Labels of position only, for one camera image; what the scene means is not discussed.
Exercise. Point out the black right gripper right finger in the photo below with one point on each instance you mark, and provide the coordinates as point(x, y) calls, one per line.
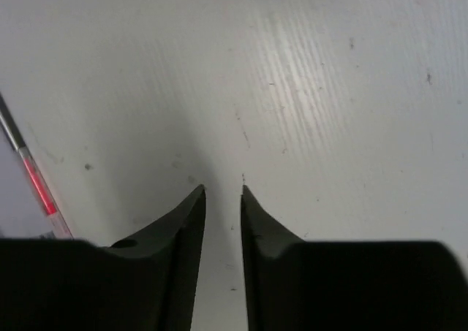
point(294, 284)

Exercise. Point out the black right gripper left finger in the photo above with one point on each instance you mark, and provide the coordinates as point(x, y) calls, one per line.
point(146, 281)

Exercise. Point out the red pink gel pen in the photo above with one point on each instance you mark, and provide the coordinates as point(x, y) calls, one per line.
point(37, 183)

